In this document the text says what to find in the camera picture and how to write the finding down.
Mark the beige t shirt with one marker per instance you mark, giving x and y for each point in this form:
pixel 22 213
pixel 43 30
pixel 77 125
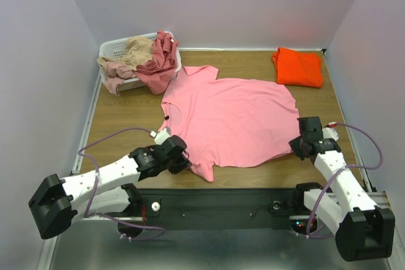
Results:
pixel 131 51

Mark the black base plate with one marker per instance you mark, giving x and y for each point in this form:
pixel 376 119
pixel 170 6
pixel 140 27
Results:
pixel 152 212

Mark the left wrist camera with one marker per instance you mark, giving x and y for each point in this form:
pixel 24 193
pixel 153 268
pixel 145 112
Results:
pixel 160 136

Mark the aluminium frame rail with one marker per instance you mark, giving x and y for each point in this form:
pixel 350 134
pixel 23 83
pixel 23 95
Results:
pixel 49 245

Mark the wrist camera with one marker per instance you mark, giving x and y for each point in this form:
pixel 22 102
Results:
pixel 329 131
pixel 160 136

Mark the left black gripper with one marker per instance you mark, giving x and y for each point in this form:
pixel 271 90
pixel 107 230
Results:
pixel 183 163

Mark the white plastic laundry basket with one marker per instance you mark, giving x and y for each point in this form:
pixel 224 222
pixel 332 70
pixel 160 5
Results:
pixel 136 83

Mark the dark red t shirt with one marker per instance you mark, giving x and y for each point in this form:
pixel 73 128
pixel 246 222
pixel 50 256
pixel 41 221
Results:
pixel 159 71

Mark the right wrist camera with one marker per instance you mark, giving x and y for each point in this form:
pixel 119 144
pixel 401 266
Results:
pixel 329 131

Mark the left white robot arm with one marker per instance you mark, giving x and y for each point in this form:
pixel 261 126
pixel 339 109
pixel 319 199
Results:
pixel 108 191

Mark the folded orange t shirt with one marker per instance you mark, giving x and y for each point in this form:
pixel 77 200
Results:
pixel 297 68

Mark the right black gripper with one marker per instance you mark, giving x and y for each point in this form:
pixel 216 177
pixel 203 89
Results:
pixel 295 146

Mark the dusty pink t shirt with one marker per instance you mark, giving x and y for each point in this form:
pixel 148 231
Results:
pixel 116 74

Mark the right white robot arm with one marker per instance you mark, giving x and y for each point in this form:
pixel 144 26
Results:
pixel 362 229

